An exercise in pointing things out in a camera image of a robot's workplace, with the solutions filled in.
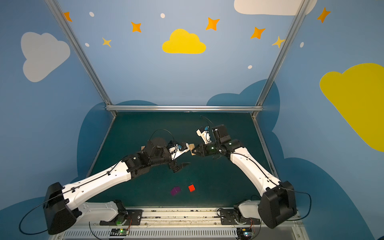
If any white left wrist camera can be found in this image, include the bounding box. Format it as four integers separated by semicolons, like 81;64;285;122
169;143;190;160

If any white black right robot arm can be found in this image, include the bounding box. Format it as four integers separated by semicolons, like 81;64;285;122
192;125;297;229

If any left green circuit board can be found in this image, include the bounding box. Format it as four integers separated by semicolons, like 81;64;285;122
110;229;130;237

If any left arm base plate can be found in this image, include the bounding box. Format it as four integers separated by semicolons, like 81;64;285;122
100;210;143;226

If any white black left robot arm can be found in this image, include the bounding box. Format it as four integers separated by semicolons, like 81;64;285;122
43;138;190;235

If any aluminium front rail base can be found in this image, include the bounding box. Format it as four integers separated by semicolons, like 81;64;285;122
50;207;309;240

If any green circuit board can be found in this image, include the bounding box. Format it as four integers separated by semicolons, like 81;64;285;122
110;229;130;237
236;228;254;240

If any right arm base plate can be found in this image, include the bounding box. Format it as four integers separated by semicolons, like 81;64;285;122
217;208;242;225

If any aluminium corner post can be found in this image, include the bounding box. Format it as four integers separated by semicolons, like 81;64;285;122
256;0;311;108
45;0;113;107

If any purple block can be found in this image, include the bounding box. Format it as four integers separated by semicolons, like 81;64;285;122
171;186;182;196

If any right green circuit board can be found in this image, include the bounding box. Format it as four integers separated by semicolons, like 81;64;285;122
236;228;254;240

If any aluminium back frame rail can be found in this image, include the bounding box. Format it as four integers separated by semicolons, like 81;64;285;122
106;105;263;112

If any aluminium right corner post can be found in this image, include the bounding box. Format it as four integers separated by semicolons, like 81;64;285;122
256;0;311;108

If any aluminium left corner post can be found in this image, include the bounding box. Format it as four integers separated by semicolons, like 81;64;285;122
45;0;113;107

